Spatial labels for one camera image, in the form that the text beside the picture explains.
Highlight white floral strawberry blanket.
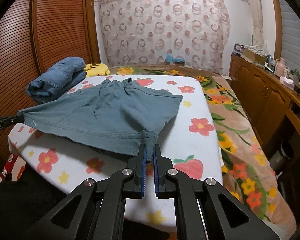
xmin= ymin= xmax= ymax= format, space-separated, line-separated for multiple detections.
xmin=8 ymin=75 xmax=222 ymax=232

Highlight blue item on box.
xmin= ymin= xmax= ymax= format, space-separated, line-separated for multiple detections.
xmin=164 ymin=54 xmax=185 ymax=66

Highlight brown louvered wardrobe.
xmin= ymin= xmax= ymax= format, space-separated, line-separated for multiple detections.
xmin=0 ymin=0 xmax=101 ymax=160

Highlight beige floral bed cover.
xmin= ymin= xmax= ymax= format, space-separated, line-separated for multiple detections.
xmin=111 ymin=66 xmax=296 ymax=239

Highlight teal green shorts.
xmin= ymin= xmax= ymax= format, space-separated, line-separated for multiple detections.
xmin=18 ymin=78 xmax=183 ymax=161

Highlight pink tissue pack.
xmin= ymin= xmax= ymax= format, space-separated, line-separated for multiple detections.
xmin=280 ymin=76 xmax=294 ymax=90

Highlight yellow plush toy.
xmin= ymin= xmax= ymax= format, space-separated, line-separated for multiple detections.
xmin=83 ymin=63 xmax=110 ymax=77

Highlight wooden sideboard cabinet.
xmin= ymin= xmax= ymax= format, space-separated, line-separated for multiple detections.
xmin=229 ymin=54 xmax=300 ymax=157

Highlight folded blue denim jeans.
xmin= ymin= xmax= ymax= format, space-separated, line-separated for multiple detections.
xmin=26 ymin=57 xmax=87 ymax=103

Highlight pink kettle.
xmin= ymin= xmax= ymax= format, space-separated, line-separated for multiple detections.
xmin=274 ymin=57 xmax=286 ymax=77

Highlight cardboard box on cabinet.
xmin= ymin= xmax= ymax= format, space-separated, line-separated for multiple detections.
xmin=243 ymin=46 xmax=269 ymax=65

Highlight grey window blind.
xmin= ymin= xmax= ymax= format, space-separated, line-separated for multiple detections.
xmin=279 ymin=0 xmax=300 ymax=74

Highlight circle patterned sheer curtain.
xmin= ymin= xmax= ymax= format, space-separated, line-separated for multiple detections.
xmin=97 ymin=0 xmax=230 ymax=74

